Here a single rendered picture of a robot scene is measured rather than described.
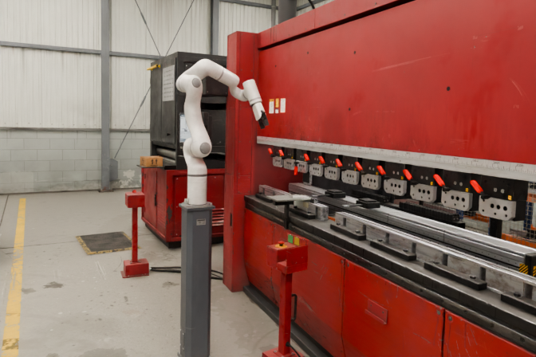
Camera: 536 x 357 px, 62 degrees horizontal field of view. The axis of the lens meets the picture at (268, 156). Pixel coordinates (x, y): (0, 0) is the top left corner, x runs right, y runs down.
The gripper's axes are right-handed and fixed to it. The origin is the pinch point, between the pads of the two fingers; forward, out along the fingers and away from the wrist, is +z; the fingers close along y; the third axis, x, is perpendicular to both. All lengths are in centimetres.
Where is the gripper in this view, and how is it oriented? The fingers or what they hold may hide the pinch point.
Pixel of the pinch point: (264, 125)
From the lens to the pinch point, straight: 294.3
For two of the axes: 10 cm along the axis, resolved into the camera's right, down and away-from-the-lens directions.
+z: 3.5, 9.4, -0.5
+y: 2.7, -1.6, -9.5
